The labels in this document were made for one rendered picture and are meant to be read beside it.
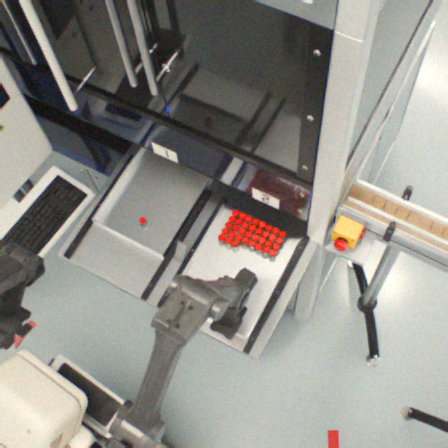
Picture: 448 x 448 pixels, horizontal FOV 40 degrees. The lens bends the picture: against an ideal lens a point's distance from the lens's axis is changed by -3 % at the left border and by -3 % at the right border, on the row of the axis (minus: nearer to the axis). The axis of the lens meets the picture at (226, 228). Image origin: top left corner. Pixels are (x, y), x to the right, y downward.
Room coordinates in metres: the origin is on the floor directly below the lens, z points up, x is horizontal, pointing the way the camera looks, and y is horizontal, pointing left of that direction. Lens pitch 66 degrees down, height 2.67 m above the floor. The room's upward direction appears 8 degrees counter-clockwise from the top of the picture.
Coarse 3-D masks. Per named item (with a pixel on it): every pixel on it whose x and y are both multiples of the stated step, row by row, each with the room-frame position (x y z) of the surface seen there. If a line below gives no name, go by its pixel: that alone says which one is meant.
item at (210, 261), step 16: (224, 208) 0.88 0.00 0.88; (224, 224) 0.82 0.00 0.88; (208, 240) 0.78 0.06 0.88; (288, 240) 0.74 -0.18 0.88; (192, 256) 0.72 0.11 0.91; (208, 256) 0.72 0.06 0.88; (224, 256) 0.72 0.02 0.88; (240, 256) 0.71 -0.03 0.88; (256, 256) 0.70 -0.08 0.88; (288, 256) 0.69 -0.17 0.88; (192, 272) 0.68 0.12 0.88; (208, 272) 0.67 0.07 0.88; (224, 272) 0.67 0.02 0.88; (256, 272) 0.65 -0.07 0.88; (272, 272) 0.65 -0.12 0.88; (256, 288) 0.60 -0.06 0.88; (272, 288) 0.59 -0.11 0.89; (256, 304) 0.56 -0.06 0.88; (208, 320) 0.52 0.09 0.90; (256, 320) 0.50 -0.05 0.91; (240, 336) 0.46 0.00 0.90
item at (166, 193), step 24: (144, 168) 1.06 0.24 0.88; (168, 168) 1.05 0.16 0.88; (120, 192) 0.98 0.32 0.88; (144, 192) 0.97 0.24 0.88; (168, 192) 0.96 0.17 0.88; (192, 192) 0.95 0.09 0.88; (96, 216) 0.90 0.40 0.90; (120, 216) 0.90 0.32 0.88; (144, 216) 0.89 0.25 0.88; (168, 216) 0.88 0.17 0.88; (144, 240) 0.81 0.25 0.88; (168, 240) 0.79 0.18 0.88
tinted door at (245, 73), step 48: (144, 0) 1.00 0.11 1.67; (192, 0) 0.93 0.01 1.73; (240, 0) 0.86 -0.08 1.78; (192, 48) 0.94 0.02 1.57; (240, 48) 0.87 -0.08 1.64; (288, 48) 0.80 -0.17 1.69; (192, 96) 0.95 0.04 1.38; (240, 96) 0.87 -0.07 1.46; (288, 96) 0.80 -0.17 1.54; (240, 144) 0.88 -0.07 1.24; (288, 144) 0.80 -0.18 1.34
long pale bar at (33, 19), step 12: (24, 0) 1.11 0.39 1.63; (36, 24) 1.11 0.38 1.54; (36, 36) 1.11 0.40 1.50; (48, 48) 1.11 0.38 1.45; (48, 60) 1.11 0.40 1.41; (60, 72) 1.11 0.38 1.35; (60, 84) 1.11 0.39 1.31; (84, 84) 1.16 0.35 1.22; (72, 96) 1.11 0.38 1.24; (72, 108) 1.11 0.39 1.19
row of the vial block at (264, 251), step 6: (222, 228) 0.79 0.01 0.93; (228, 234) 0.77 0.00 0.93; (234, 234) 0.76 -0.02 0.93; (240, 234) 0.76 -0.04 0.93; (234, 240) 0.76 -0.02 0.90; (240, 240) 0.75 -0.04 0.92; (246, 240) 0.74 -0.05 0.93; (246, 246) 0.73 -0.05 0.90; (252, 246) 0.72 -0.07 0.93; (258, 246) 0.72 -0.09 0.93; (264, 246) 0.71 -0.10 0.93; (258, 252) 0.71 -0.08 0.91; (264, 252) 0.69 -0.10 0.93; (270, 252) 0.69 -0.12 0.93; (264, 258) 0.69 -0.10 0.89; (270, 258) 0.68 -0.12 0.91
